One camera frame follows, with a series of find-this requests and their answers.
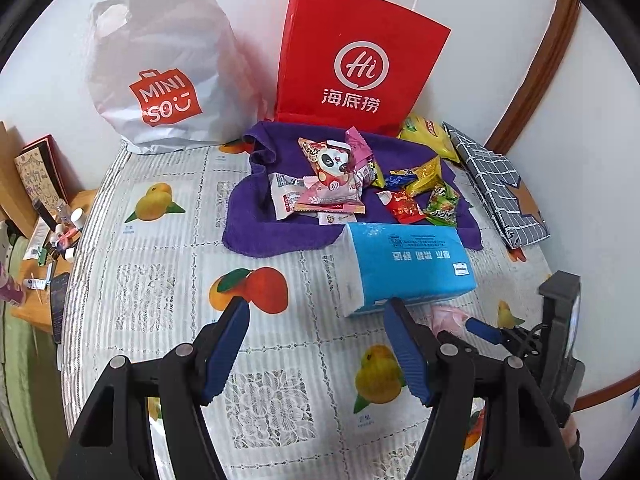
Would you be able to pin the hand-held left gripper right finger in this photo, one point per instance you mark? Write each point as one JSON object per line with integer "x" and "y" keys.
{"x": 407, "y": 350}

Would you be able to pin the light pink snack packet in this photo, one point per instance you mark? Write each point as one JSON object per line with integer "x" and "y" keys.
{"x": 450, "y": 320}

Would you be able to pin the blue tissue pack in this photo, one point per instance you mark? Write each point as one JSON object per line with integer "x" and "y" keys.
{"x": 410, "y": 265}

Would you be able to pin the person's right hand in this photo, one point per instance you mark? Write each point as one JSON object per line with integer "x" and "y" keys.
{"x": 570, "y": 430}

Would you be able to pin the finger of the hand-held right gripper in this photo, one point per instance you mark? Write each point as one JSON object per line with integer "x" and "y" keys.
{"x": 482, "y": 331}

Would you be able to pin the white plastic bag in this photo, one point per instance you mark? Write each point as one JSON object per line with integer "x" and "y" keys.
{"x": 160, "y": 60}

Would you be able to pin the purple towel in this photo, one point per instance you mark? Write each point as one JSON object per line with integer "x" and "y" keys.
{"x": 260, "y": 210}

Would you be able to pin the patterned box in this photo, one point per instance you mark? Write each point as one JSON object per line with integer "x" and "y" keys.
{"x": 37, "y": 170}

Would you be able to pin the white snack packet red label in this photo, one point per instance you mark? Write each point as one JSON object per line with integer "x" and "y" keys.
{"x": 285, "y": 197}

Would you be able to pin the brown wooden frame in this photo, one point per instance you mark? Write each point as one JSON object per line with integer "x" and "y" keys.
{"x": 535, "y": 70}

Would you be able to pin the green bed sheet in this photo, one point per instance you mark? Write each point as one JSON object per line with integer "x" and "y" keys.
{"x": 25, "y": 385}

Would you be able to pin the green snack packet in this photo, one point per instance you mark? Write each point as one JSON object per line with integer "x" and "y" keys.
{"x": 440, "y": 207}

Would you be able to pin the cluster of cosmetic bottles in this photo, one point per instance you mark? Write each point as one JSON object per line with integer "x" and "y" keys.
{"x": 57, "y": 232}

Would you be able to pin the red paper bag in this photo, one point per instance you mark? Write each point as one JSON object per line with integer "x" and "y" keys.
{"x": 360, "y": 60}

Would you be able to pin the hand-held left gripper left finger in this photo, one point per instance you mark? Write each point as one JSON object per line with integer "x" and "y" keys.
{"x": 227, "y": 345}

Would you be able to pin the pink purple snack packet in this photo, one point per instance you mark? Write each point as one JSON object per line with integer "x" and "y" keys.
{"x": 361, "y": 152}

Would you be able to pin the flat pink snack packet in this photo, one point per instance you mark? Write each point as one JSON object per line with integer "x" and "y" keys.
{"x": 330, "y": 200}

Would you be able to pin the dark blue snack packet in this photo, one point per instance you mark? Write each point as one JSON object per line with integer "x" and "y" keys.
{"x": 400, "y": 179}

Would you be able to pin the small white snack packet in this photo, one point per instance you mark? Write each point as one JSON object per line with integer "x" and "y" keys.
{"x": 337, "y": 218}

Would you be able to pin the grey plaid folded cloth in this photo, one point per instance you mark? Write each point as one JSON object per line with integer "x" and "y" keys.
{"x": 495, "y": 195}

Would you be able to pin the yellow chips bag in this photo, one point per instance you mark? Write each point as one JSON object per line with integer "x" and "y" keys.
{"x": 430, "y": 137}

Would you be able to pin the panda print snack packet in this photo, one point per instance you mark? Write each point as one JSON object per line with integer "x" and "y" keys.
{"x": 330, "y": 165}

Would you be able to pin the wooden side desk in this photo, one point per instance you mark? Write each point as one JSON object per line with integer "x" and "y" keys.
{"x": 30, "y": 305}

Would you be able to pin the yellow triangular snack packet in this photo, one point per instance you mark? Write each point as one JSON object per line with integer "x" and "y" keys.
{"x": 425, "y": 175}

